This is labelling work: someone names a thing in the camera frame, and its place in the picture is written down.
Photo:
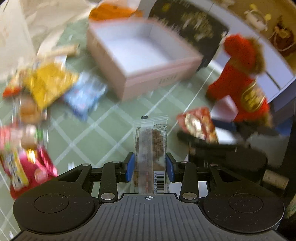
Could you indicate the white cabinet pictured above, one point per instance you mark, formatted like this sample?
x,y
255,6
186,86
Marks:
x,y
281,76

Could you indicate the orange tissue box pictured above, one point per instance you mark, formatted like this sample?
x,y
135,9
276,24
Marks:
x,y
111,11

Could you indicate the clear bag of blue candies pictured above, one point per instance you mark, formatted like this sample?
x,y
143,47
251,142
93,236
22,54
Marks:
x,y
84,93

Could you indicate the pink snack packet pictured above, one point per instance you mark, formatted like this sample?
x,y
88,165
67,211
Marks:
x,y
16,136

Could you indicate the red plush toy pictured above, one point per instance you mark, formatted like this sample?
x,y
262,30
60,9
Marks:
x,y
235,76

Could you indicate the yellow and red snack packet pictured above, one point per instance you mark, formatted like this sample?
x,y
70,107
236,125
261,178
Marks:
x,y
13,171

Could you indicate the green checked tablecloth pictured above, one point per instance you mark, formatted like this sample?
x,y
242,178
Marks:
x,y
115,120

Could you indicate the round brown wrapped pastry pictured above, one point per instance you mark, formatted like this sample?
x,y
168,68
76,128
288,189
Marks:
x,y
29,110

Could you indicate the black printed bag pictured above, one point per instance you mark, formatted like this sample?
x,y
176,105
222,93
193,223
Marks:
x,y
192,20

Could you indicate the cartoon printed poster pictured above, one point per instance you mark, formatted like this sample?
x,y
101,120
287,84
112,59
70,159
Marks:
x,y
266,20

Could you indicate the pink cardboard box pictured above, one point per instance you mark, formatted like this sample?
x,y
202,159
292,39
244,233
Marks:
x,y
148,78

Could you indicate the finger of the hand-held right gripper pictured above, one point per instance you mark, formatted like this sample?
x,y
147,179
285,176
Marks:
x,y
203,142
235,127

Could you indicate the cardboard tube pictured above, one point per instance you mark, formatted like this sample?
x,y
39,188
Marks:
x,y
276,180

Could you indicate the dark red food picture packet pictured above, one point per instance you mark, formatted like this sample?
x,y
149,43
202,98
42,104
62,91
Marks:
x,y
42,166

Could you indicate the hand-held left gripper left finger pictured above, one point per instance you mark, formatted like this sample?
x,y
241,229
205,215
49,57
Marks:
x,y
130,167

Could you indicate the small red snack packet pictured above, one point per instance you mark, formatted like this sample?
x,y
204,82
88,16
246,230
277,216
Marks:
x,y
11,90

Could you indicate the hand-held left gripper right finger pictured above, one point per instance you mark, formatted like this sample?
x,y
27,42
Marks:
x,y
170,170

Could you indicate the clear-wrapped brown snack bar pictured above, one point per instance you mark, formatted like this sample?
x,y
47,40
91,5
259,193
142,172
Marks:
x,y
148,148

